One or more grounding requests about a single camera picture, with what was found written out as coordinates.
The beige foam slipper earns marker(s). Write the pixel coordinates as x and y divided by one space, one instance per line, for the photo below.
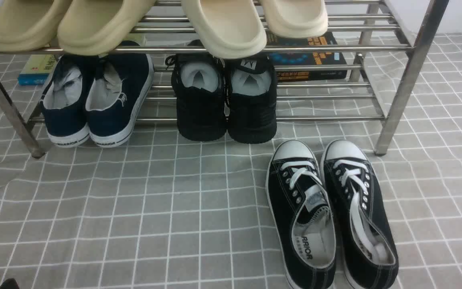
26 25
95 27

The navy slip-on shoe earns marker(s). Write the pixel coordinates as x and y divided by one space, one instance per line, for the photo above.
63 100
118 91

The black mesh sneaker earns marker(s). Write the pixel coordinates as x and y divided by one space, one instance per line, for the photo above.
199 87
251 85

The cream foam slipper centre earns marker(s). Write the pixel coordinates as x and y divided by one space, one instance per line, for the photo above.
229 29

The cream foam slipper right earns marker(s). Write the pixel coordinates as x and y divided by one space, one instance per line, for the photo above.
296 18

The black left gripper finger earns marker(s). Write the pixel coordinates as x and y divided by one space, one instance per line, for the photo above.
10 283

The stainless steel shoe rack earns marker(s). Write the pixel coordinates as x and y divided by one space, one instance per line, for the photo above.
379 16

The black canvas lace-up sneaker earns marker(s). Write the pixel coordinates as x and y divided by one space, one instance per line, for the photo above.
369 253
303 217

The grey checked floor cloth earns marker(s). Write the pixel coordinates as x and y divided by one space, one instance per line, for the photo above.
162 212

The green and blue book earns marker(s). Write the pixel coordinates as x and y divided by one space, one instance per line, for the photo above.
36 68

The cream foam slipper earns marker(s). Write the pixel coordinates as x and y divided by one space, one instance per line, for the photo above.
296 18
229 29

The black canvas lace-up sneaker right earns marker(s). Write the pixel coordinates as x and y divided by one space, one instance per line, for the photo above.
369 253

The beige foam slipper far left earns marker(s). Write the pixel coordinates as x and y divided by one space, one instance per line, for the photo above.
26 25

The black book with orange text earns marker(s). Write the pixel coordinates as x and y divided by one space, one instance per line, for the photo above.
301 60

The black canvas lace-up sneaker left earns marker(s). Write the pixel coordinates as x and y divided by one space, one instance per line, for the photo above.
303 217

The black mesh sneaker left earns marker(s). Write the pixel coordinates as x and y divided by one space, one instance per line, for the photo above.
199 87

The black mesh sneaker right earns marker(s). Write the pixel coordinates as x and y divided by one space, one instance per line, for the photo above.
251 85

